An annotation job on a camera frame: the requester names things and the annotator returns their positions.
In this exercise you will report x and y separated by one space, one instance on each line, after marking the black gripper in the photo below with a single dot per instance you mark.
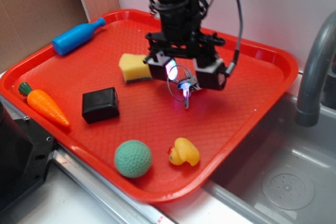
181 37

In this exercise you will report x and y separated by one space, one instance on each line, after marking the silver key bunch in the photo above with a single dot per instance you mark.
187 85

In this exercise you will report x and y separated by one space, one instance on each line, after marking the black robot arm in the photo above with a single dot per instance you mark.
181 37

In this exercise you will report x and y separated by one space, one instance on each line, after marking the yellow sponge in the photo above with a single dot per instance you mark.
133 68

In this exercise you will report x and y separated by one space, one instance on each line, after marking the red plastic tray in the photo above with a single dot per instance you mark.
216 121

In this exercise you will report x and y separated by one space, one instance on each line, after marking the yellow rubber duck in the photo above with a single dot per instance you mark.
184 151

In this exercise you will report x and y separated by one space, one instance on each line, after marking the black leather wallet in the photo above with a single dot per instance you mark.
100 105

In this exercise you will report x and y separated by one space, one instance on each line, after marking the green foam golf ball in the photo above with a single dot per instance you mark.
133 159

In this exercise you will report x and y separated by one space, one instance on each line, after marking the blue plastic bottle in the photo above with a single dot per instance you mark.
76 37

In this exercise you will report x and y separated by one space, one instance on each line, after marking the grey sink faucet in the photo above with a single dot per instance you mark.
318 81

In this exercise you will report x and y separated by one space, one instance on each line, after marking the grey metal sink basin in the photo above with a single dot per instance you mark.
281 172

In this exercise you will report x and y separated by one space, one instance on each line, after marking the orange toy carrot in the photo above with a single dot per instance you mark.
43 103

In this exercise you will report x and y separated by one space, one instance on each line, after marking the brown cardboard panel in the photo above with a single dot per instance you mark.
29 25

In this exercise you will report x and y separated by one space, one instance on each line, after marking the aluminium rail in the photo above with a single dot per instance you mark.
112 200

